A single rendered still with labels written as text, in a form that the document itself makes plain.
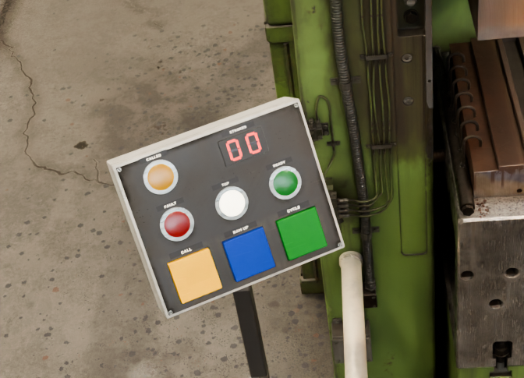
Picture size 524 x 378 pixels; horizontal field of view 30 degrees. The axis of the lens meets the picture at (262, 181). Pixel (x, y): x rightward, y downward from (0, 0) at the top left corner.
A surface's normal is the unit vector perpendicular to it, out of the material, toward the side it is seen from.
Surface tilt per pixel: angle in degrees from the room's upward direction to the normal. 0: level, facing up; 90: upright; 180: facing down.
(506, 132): 0
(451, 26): 90
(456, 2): 90
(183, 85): 0
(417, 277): 90
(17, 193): 0
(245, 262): 60
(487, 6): 90
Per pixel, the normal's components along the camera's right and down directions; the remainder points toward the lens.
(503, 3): -0.04, 0.67
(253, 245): 0.27, 0.13
